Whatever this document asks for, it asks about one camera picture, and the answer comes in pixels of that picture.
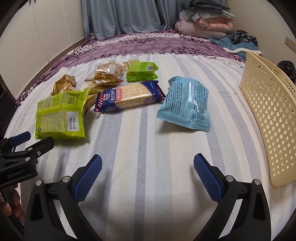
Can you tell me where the large green seaweed snack bag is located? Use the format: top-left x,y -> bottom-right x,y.
35,90 -> 88,140

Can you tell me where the tan waffle snack bag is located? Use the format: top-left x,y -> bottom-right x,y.
51,74 -> 76,96

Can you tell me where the light blue snack bag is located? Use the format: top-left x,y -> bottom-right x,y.
157,76 -> 211,132

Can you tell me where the yellow bibizan biscuit packet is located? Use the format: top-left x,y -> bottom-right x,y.
84,85 -> 105,113

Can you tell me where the cream perforated plastic basket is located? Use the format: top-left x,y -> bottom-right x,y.
240,51 -> 295,187

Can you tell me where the clear bag of crackers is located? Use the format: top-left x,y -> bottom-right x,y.
85,61 -> 125,86

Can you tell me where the blue saltine cracker pack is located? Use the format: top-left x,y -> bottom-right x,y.
94,80 -> 166,113

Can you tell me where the small green wafer pack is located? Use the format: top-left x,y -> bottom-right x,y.
124,60 -> 159,83

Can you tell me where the person's left hand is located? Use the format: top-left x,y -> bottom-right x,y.
1,184 -> 25,221

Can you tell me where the striped white blue sheet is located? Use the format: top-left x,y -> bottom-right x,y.
4,53 -> 296,241

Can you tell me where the white wardrobe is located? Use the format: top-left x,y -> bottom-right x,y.
1,1 -> 85,98

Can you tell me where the blue folded blanket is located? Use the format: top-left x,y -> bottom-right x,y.
209,37 -> 262,60

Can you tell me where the black backpack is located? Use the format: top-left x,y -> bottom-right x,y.
277,60 -> 296,84

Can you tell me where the purple floral bed sheet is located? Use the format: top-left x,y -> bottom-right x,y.
16,30 -> 244,106

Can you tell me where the leopard print cloth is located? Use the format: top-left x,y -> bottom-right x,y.
226,30 -> 258,46

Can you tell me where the blue-grey curtain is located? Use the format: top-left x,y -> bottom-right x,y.
81,0 -> 188,40

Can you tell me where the stack of folded quilts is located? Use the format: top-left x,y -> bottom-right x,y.
175,1 -> 236,39

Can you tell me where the wall power socket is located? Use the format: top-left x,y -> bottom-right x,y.
285,36 -> 296,52

